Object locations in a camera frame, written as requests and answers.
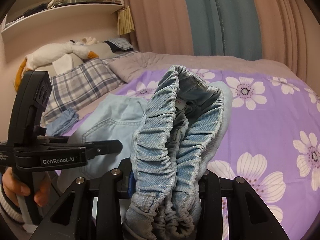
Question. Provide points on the person's left hand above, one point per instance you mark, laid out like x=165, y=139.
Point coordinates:
x=13, y=187

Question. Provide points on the grey quilted blanket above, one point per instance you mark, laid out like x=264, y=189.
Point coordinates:
x=133, y=66

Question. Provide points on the plaid pillow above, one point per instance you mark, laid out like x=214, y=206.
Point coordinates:
x=79, y=87

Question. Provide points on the white goose plush toy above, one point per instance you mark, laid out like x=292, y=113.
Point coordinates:
x=50, y=53

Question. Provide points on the striped sleeve forearm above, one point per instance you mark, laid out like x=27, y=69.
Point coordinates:
x=11, y=210

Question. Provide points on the striped blue pillow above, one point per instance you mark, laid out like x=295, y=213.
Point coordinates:
x=119, y=44

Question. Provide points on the teal curtain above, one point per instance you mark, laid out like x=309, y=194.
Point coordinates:
x=225, y=28

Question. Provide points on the folded blue striped cloth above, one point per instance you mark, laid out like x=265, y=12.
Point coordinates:
x=63, y=123

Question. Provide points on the light blue denim pants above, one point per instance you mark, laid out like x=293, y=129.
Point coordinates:
x=169, y=136

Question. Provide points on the purple floral bedsheet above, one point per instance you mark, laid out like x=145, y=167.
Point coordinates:
x=272, y=140

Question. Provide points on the pink curtain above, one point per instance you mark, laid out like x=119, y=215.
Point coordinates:
x=289, y=32

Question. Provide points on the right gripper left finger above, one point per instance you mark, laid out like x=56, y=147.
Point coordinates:
x=126, y=187

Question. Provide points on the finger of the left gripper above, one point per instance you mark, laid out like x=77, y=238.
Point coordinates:
x=102, y=146
x=30, y=103

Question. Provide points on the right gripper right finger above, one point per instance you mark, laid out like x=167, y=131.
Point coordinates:
x=204, y=184

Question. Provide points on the white wall shelf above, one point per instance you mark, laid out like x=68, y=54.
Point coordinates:
x=27, y=14

